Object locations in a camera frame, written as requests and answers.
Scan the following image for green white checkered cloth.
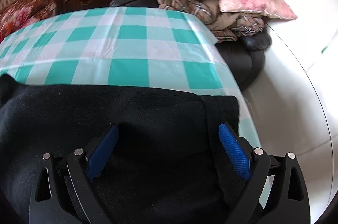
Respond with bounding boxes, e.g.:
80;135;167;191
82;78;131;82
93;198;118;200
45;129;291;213
1;7;261;147

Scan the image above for black pants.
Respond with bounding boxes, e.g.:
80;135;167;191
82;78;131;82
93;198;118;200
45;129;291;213
1;74;244;223

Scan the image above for red floral bed quilt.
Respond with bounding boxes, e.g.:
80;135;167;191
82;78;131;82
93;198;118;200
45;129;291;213
1;0;57;42

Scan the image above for beige plaid blanket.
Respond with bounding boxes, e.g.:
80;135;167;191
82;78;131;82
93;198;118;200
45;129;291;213
156;0;265;43

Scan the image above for black leather armchair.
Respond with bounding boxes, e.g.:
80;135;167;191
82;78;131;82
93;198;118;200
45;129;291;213
110;0;271;91

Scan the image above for small pink pillow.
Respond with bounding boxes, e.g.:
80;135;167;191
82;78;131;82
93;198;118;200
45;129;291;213
219;0;297;21

